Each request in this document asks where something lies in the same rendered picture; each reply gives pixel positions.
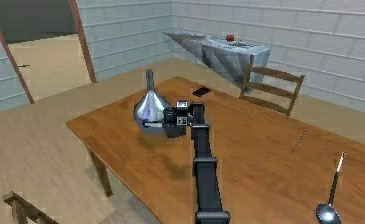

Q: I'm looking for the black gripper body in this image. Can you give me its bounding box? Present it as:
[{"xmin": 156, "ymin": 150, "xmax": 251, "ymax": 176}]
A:
[{"xmin": 162, "ymin": 107, "xmax": 187, "ymax": 139}]

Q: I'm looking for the black flat rectangular object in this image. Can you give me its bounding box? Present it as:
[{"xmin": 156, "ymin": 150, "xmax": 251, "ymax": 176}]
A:
[{"xmin": 192, "ymin": 86, "xmax": 211, "ymax": 98}]

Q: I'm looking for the grey metal counter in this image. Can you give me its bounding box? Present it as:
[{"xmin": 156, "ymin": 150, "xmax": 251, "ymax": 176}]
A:
[{"xmin": 163, "ymin": 30, "xmax": 272, "ymax": 94}]

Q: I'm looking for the brown wooden table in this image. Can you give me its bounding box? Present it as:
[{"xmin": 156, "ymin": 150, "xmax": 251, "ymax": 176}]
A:
[{"xmin": 65, "ymin": 76, "xmax": 365, "ymax": 224}]

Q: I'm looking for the brown wooden chair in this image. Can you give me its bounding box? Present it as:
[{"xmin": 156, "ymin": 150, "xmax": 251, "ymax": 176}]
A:
[
  {"xmin": 239, "ymin": 64, "xmax": 306, "ymax": 117},
  {"xmin": 2, "ymin": 191, "xmax": 59, "ymax": 224}
]

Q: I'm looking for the thin dark pencil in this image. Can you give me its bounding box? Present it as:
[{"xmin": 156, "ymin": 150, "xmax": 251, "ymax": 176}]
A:
[{"xmin": 290, "ymin": 130, "xmax": 307, "ymax": 155}]

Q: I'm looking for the brown door frame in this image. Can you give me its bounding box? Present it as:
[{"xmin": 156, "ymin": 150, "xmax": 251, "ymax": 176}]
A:
[{"xmin": 0, "ymin": 0, "xmax": 98, "ymax": 105}]

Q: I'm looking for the black-handled metal ladle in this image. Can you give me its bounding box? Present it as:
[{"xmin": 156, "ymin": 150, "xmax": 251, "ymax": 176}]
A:
[{"xmin": 315, "ymin": 151, "xmax": 346, "ymax": 224}]

